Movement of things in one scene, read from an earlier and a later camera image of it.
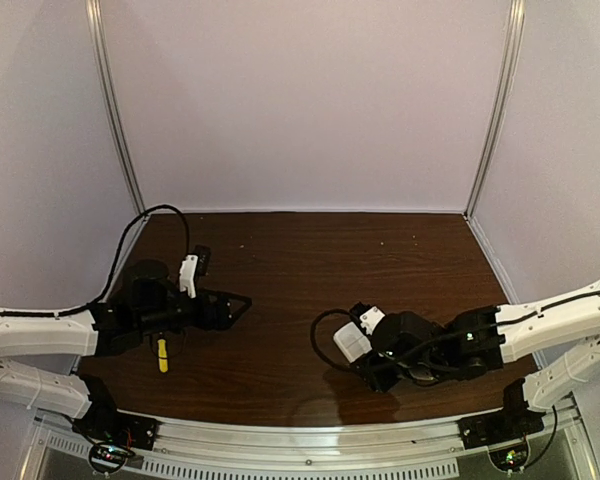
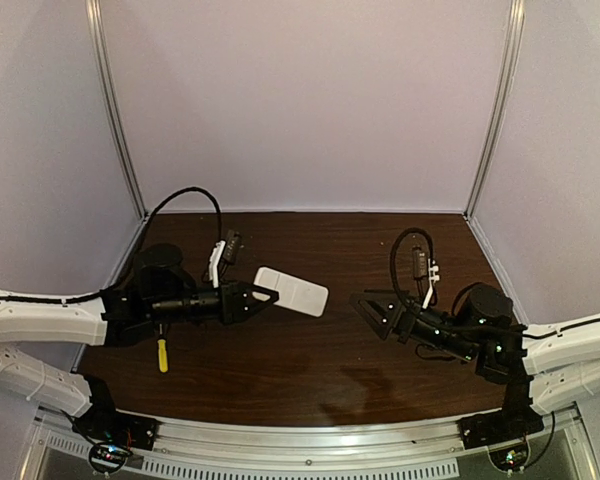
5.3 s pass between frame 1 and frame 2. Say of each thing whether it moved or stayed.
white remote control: moved
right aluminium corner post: stayed
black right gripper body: moved
